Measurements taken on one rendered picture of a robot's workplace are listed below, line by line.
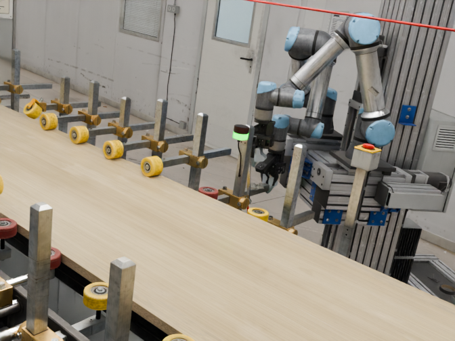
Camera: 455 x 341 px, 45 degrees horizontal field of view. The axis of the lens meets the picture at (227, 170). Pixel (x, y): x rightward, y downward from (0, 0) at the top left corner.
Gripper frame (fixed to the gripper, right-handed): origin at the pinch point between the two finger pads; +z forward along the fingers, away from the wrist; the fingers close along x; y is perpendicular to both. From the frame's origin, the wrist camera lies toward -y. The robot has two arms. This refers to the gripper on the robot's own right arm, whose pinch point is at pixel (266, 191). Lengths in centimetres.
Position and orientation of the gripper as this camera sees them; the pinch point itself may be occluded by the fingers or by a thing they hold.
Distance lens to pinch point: 250.6
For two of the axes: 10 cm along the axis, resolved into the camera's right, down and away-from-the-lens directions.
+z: -1.3, 9.4, 3.2
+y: 6.4, -1.7, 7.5
